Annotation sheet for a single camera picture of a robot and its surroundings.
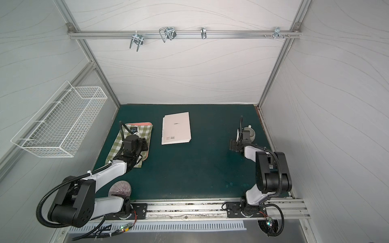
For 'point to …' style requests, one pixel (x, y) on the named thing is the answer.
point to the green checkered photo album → (145, 131)
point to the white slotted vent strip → (112, 229)
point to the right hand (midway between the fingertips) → (239, 142)
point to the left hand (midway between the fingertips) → (142, 138)
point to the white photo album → (176, 128)
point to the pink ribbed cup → (120, 188)
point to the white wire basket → (61, 125)
